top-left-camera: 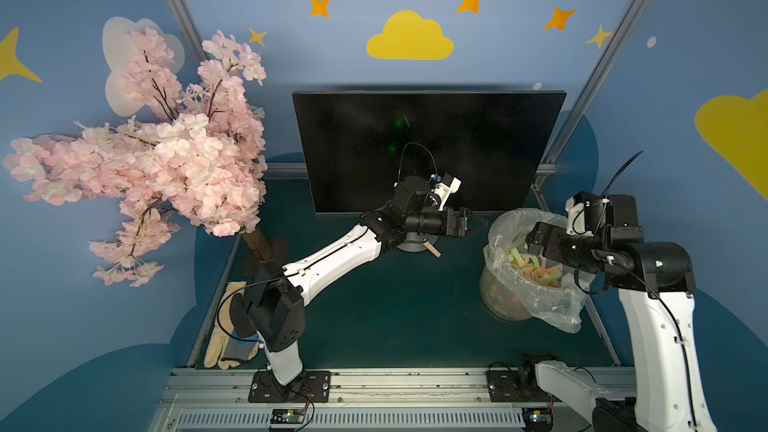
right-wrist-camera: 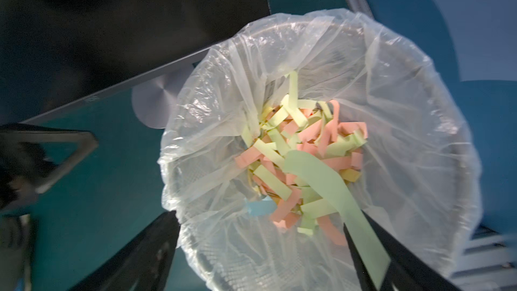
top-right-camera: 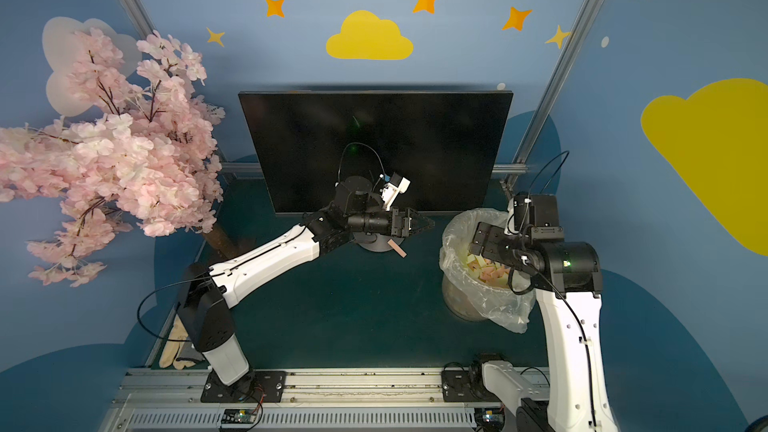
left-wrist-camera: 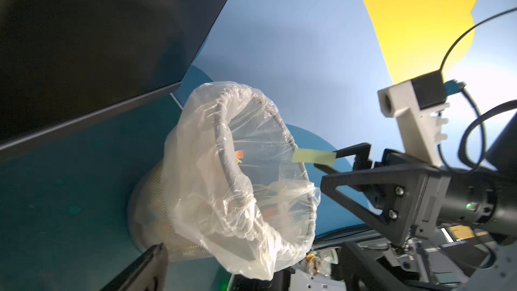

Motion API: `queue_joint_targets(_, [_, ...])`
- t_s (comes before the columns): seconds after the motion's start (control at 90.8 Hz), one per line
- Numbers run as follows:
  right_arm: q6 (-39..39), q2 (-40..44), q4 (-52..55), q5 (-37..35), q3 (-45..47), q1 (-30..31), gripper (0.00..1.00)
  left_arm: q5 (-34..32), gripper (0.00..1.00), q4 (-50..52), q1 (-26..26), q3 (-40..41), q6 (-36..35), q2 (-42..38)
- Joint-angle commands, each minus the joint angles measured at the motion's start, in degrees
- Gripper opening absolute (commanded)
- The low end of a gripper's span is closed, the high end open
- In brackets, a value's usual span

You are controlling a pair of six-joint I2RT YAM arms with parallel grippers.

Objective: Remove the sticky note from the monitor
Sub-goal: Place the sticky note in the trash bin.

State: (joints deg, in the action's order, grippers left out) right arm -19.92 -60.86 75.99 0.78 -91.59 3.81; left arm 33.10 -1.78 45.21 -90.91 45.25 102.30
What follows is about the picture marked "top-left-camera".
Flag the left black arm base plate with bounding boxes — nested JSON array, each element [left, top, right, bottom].
[[247, 370, 332, 404]]

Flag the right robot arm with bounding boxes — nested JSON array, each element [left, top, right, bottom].
[[526, 192, 716, 431]]

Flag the pink sticky note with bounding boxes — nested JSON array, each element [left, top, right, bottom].
[[423, 241, 441, 258]]

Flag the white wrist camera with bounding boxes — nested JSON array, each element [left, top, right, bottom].
[[430, 174, 461, 211], [565, 196, 593, 236]]

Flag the left small circuit board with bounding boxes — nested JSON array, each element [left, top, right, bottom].
[[269, 408, 307, 427]]

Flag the round grey monitor stand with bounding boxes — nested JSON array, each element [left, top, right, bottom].
[[397, 236, 437, 253]]

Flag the black and beige work gloves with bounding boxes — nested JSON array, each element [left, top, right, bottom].
[[203, 281, 259, 370]]

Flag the bin with clear plastic bag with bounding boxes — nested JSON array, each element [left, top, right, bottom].
[[480, 208, 595, 334]]

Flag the black computer monitor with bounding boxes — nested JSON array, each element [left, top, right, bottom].
[[292, 90, 566, 215]]

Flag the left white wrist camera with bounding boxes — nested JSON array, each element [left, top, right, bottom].
[[430, 174, 461, 211]]

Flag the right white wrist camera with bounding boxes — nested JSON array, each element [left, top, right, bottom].
[[565, 196, 593, 236]]

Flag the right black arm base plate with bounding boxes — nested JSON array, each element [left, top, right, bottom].
[[485, 369, 535, 403]]

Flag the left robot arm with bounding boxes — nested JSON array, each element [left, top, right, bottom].
[[225, 174, 487, 390]]

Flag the right small circuit board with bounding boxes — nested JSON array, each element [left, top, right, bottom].
[[522, 408, 554, 432]]

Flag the right aluminium frame post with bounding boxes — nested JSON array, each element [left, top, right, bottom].
[[541, 0, 652, 167]]

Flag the pink cherry blossom tree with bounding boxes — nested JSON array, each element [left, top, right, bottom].
[[3, 28, 267, 287]]

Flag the brown tree trunk base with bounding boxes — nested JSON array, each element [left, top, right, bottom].
[[240, 227, 289, 276]]

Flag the aluminium mounting rail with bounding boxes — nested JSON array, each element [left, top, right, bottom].
[[149, 365, 635, 431]]

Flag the small circuit board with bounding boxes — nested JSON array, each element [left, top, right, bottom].
[[269, 408, 307, 427], [522, 408, 554, 432]]

